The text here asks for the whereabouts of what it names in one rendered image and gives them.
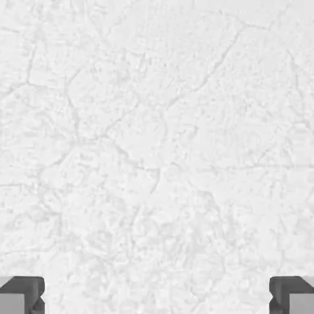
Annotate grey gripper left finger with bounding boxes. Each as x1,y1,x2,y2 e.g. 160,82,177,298
0,276,46,314

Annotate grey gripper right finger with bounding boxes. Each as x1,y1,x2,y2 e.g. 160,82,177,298
269,275,314,314

